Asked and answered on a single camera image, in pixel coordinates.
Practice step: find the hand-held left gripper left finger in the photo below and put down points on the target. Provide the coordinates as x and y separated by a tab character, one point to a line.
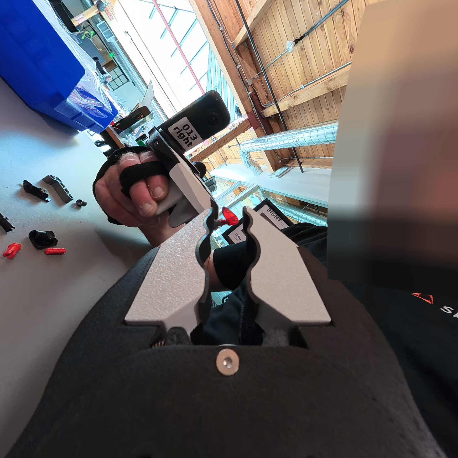
168	282

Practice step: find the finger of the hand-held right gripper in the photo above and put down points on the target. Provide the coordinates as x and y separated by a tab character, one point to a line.
182	214
189	182

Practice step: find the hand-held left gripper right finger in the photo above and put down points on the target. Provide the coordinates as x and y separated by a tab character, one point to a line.
289	286

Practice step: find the red translucent lego wedge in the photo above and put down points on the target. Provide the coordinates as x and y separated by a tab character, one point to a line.
229	216

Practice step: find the long red lego axle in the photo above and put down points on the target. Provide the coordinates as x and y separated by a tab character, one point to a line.
55	251

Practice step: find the dark grey lego beam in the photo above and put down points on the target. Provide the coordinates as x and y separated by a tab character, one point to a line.
58	188

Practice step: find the black lego panel piece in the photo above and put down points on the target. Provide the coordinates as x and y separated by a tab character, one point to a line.
43	239

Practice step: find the black angled lego piece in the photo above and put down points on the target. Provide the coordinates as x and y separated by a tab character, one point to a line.
35	190

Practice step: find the small red lego pin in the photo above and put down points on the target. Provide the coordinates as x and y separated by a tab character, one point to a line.
11	250

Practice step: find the black lego pin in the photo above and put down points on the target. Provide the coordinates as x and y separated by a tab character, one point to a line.
5	222

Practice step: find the person's right hand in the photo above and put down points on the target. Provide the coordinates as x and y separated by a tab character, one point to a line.
111	200

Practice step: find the blue plastic bin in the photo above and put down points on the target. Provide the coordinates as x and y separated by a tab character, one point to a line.
39	60

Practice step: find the silver ventilation duct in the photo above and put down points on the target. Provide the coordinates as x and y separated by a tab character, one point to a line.
286	139

